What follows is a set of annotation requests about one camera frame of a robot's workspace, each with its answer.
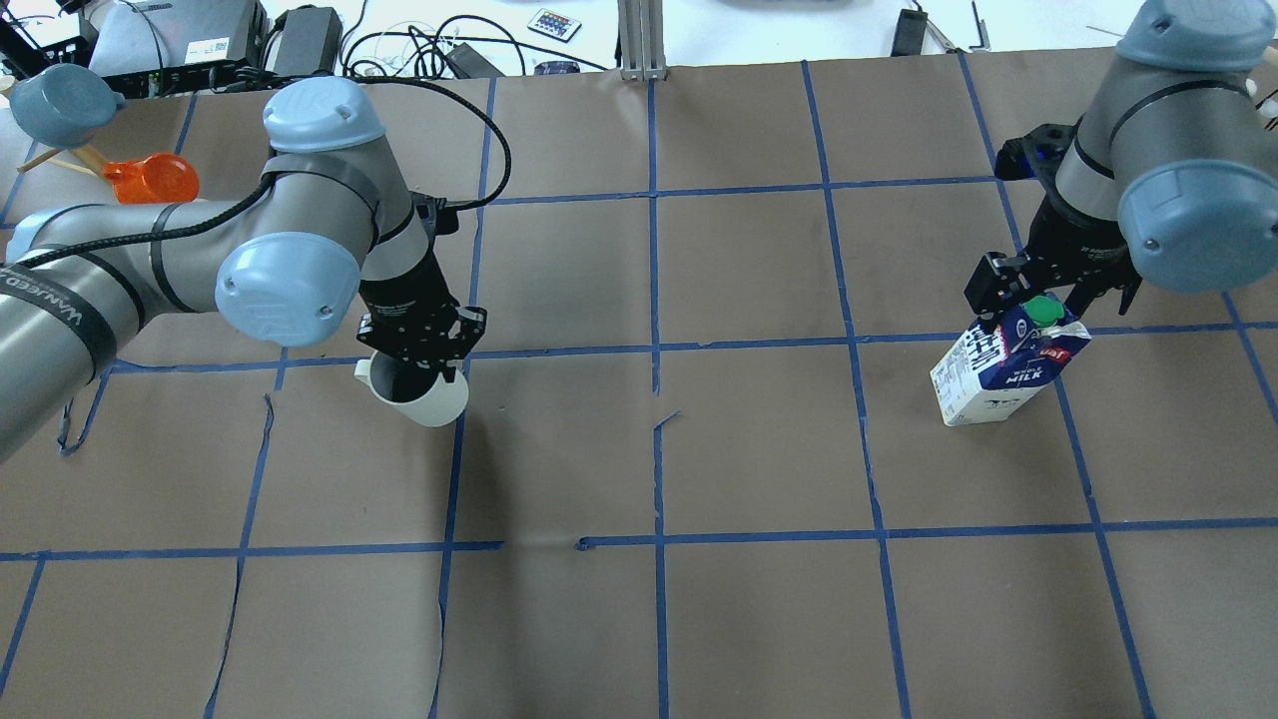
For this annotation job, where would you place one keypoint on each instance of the white ribbed mug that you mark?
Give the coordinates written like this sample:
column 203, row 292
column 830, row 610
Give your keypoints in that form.
column 430, row 397

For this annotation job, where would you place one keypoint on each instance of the allen key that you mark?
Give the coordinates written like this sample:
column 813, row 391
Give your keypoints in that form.
column 983, row 44

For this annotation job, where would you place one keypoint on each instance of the wooden mug tree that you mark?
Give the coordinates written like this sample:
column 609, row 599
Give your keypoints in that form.
column 84, row 160

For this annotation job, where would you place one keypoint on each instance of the blue cup on tree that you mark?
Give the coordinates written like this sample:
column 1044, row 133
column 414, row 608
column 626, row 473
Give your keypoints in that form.
column 64, row 106

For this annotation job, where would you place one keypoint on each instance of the blue white milk carton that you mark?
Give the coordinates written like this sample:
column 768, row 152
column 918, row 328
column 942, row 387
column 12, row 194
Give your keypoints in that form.
column 986, row 376

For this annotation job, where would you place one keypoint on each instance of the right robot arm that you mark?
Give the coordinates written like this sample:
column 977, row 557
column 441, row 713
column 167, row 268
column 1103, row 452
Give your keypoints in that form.
column 1167, row 179

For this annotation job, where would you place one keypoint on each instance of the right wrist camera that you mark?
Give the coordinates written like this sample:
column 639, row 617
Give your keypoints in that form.
column 1035, row 155

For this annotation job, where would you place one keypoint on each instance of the black power adapter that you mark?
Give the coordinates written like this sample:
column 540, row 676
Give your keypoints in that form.
column 910, row 32

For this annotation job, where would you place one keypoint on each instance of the orange cup on tree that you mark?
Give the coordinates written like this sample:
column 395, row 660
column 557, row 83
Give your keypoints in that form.
column 160, row 178

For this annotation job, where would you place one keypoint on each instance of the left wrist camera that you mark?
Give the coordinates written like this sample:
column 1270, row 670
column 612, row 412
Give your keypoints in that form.
column 437, row 217

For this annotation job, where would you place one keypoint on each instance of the aluminium frame post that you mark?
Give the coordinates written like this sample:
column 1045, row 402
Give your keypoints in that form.
column 642, row 54

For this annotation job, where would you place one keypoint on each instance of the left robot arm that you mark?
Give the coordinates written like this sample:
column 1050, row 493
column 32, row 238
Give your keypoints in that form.
column 331, row 220

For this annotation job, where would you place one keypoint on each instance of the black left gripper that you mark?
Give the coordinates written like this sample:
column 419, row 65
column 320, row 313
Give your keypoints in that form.
column 401, row 297

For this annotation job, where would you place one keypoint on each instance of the black computer box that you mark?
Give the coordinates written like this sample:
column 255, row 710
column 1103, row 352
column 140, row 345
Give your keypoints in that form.
column 179, row 43

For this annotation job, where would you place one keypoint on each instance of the small remote control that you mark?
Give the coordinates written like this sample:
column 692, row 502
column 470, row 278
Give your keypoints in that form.
column 557, row 26

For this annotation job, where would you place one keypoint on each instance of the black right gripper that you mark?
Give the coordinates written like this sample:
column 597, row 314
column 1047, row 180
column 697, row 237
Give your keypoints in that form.
column 1070, row 243

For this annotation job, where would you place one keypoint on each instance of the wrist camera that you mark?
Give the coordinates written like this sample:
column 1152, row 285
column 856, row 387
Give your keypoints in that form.
column 437, row 217
column 1035, row 155

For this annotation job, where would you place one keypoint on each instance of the black laptop charger brick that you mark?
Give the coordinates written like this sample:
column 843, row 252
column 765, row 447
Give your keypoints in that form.
column 305, row 42

